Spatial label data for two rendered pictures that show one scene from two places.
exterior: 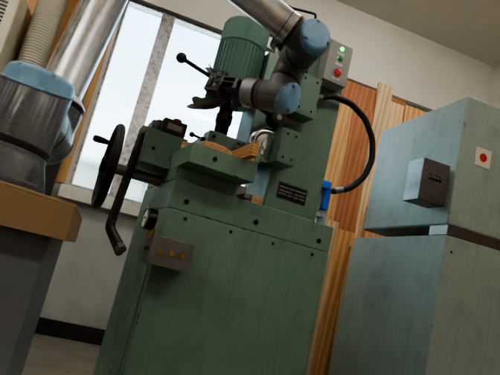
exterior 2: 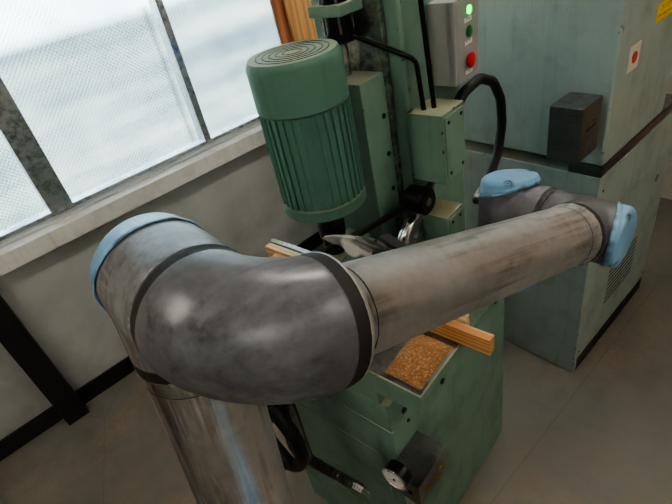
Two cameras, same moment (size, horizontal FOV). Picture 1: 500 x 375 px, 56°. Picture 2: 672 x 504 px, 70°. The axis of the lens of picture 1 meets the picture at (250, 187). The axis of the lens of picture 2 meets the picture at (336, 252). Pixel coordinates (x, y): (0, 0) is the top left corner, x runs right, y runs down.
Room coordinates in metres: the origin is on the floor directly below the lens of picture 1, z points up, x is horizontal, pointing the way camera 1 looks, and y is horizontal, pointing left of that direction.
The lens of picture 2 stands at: (0.80, 0.48, 1.66)
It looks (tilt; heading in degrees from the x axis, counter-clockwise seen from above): 35 degrees down; 339
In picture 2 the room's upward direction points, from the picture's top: 13 degrees counter-clockwise
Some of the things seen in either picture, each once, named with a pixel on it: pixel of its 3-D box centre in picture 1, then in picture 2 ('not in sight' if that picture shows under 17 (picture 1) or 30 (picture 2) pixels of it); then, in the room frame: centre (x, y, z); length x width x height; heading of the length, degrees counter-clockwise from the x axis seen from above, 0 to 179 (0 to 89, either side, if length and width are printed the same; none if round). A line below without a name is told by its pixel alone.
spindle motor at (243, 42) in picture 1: (237, 65); (310, 134); (1.65, 0.15, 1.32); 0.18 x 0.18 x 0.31
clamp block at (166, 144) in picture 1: (161, 149); not in sight; (1.57, 0.32, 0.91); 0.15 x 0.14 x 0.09; 22
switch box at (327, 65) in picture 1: (334, 65); (454, 39); (1.64, -0.20, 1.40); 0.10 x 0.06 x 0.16; 112
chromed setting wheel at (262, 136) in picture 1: (265, 145); (414, 238); (1.58, -0.02, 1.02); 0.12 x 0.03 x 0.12; 112
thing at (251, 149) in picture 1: (217, 163); (365, 296); (1.59, 0.13, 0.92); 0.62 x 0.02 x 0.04; 22
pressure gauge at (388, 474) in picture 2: (149, 222); (398, 475); (1.33, 0.25, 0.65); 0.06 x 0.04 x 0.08; 22
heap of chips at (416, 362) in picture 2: (213, 147); (418, 354); (1.38, 0.13, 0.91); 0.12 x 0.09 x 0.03; 112
